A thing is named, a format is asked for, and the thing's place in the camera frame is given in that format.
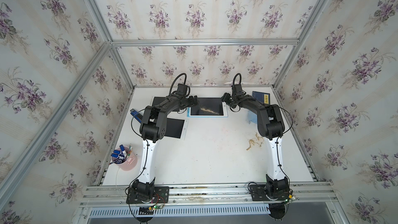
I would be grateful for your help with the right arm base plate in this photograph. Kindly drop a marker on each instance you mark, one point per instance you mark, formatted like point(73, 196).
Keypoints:
point(260, 193)

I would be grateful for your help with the white vented cable duct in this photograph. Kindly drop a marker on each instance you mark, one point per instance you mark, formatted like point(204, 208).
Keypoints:
point(181, 210)

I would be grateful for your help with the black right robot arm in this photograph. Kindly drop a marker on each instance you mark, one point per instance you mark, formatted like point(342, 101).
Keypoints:
point(271, 126)

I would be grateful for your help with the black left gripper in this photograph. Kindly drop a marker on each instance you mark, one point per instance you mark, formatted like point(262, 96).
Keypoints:
point(190, 103)

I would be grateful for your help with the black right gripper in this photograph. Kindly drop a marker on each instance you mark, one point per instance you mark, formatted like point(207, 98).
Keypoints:
point(224, 98)

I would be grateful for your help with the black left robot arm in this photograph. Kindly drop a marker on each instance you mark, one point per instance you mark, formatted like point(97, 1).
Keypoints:
point(152, 129)

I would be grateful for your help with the pink pen cup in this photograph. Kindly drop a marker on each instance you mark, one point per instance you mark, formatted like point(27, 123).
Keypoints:
point(124, 158)

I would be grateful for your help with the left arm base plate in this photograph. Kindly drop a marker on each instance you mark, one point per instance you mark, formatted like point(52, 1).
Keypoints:
point(161, 195)

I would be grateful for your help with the small green circuit board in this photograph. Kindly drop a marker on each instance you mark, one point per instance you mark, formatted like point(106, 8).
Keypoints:
point(152, 207)

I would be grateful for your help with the white drawing tablet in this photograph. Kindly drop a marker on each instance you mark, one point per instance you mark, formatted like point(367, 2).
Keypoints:
point(176, 128)
point(157, 100)

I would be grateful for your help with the dark blue book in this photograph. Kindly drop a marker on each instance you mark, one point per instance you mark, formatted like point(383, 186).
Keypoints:
point(262, 97)

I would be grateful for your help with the aluminium mounting rail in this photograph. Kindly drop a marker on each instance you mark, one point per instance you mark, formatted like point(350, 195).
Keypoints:
point(206, 194)

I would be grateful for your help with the blue framed drawing tablet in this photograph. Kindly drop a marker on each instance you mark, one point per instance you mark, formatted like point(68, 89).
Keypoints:
point(209, 107)

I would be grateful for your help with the light blue cloth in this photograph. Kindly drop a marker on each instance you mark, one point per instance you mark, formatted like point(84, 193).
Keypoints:
point(252, 118)

